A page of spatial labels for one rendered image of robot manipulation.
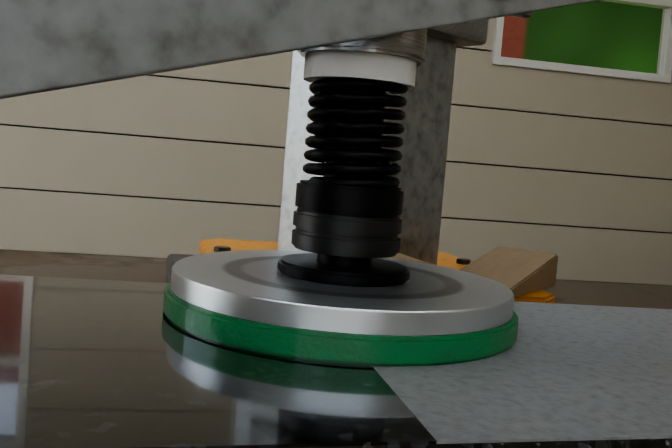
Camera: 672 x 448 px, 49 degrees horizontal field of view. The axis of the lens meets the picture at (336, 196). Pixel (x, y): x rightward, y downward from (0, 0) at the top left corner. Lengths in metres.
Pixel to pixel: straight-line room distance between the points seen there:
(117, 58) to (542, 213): 6.72
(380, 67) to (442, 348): 0.16
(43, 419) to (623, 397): 0.25
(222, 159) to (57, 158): 1.31
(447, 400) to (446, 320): 0.06
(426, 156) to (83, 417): 0.94
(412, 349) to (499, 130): 6.44
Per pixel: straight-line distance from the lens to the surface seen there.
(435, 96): 1.20
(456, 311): 0.39
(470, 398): 0.34
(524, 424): 0.32
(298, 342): 0.37
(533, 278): 1.11
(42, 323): 0.43
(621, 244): 7.41
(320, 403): 0.32
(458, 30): 1.19
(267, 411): 0.30
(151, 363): 0.36
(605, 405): 0.37
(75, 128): 6.36
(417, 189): 1.17
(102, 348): 0.38
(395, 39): 0.44
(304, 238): 0.45
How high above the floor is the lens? 0.95
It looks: 3 degrees down
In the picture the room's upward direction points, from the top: 5 degrees clockwise
